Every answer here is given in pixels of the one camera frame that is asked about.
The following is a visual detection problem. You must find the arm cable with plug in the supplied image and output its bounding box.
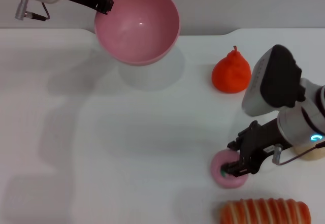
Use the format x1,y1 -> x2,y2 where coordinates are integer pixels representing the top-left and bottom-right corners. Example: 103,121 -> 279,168
14,0 -> 50,22
272,141 -> 325,166

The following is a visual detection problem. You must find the orange white striped toy bread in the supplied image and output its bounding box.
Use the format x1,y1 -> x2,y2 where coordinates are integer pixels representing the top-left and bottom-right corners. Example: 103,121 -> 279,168
218,198 -> 312,224

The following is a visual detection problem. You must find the red toy pear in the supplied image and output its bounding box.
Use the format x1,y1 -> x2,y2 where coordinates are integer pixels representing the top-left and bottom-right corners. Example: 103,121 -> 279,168
212,45 -> 252,94

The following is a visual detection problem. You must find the left arm cable with plug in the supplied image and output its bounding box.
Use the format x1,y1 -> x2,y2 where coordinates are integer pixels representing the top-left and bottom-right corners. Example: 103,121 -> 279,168
14,0 -> 50,22

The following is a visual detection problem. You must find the pink plastic bowl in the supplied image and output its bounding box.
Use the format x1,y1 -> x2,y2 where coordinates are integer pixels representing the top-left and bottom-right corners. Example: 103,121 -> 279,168
94,0 -> 181,67

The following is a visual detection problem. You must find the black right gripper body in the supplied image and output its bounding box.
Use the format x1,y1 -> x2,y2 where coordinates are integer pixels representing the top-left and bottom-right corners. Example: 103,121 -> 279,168
238,118 -> 293,177

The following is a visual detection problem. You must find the beige round toy fruit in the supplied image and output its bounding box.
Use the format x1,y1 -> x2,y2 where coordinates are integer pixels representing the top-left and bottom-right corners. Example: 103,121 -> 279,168
294,144 -> 325,162

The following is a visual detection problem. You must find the right arm cable with plug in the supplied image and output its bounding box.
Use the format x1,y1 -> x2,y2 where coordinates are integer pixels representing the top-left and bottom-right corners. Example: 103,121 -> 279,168
272,141 -> 325,166

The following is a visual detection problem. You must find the grey black wrist camera box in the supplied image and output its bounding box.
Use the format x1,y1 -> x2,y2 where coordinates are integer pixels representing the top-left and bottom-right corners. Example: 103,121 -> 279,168
241,44 -> 307,117

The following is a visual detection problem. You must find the pink toy peach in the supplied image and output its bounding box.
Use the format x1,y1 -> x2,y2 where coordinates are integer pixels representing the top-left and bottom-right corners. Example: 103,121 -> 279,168
210,149 -> 249,189

